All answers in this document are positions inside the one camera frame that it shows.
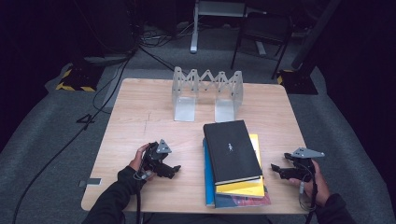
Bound long black floor cable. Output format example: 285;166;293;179
11;46;138;224

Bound light blue book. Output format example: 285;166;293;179
202;137;217;207

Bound black hardcover book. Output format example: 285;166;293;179
203;119;263;187

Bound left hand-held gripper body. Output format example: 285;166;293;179
141;138;173;180

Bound person's right hand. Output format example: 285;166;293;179
289;160;332;208

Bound right hand-held gripper cable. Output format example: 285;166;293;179
298;174;319;224

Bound hand-held gripper cable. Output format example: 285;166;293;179
298;174;319;224
133;169;154;224

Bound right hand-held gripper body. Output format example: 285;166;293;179
289;147;325;183

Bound person's left hand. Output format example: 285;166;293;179
129;143;155;182

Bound expandable metal book rack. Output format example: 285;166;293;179
171;65;244;123

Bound white desk leg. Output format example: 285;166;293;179
189;0;248;55

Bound stand base with striped tape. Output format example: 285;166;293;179
55;58;105;93
276;68;319;96

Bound grey slanted pole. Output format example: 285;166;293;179
290;0;343;70

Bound left hand-held gripper cable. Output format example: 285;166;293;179
133;169;154;224

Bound bundle of floor cables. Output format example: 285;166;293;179
138;21;195;72

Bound yellow book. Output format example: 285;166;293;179
214;133;266;199

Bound person's dark clothing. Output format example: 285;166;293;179
136;212;273;224

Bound black metal chair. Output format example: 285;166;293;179
230;11;294;80

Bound small grey tag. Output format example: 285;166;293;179
78;177;103;189

